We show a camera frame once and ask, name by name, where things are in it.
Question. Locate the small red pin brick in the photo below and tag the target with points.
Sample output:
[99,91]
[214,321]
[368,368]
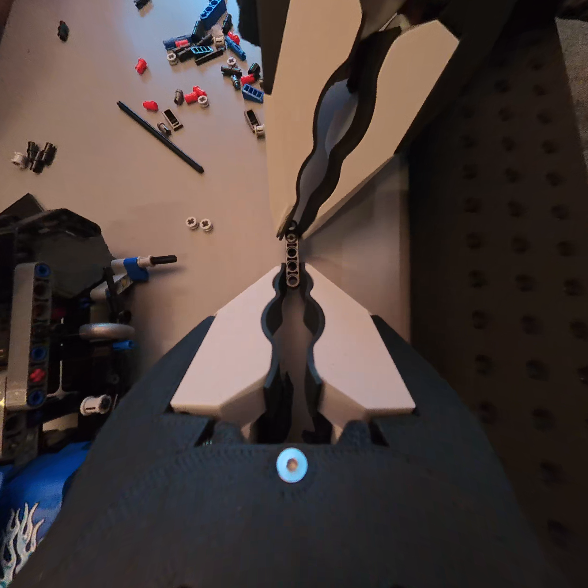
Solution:
[141,65]
[150,105]
[199,91]
[190,98]

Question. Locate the black pin connector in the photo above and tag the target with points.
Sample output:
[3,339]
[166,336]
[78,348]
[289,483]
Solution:
[63,31]
[142,3]

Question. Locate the blue flame print panel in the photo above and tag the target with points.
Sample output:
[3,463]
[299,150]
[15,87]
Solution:
[41,487]

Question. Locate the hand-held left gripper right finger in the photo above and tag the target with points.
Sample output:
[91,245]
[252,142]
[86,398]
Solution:
[363,367]

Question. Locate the small black hollow brick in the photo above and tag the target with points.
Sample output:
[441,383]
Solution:
[252,119]
[172,119]

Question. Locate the grey desk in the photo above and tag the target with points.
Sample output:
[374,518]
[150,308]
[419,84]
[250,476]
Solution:
[138,206]

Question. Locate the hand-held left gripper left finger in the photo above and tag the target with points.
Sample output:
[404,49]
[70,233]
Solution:
[225,363]

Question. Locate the grey pin connector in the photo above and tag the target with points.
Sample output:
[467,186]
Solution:
[164,129]

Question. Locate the blue angled holed beam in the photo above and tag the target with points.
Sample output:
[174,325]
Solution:
[213,8]

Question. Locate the cluster of black pins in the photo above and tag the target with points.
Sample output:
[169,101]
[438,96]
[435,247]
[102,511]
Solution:
[48,154]

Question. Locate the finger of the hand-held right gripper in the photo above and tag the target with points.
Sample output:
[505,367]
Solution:
[298,69]
[390,115]

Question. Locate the long black axle rod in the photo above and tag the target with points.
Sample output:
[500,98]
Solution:
[138,119]

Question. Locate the dark grey pin brick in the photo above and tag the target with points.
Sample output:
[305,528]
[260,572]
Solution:
[178,97]

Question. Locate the black toy truck model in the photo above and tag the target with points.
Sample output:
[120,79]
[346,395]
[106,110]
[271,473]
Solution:
[69,243]

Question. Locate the black dimpled mat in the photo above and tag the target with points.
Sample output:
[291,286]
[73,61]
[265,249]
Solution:
[505,229]

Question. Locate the black pins with white bush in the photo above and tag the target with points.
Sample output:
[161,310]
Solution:
[34,158]

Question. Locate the dark grey holed beam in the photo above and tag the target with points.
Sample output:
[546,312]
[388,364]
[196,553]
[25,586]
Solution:
[292,264]

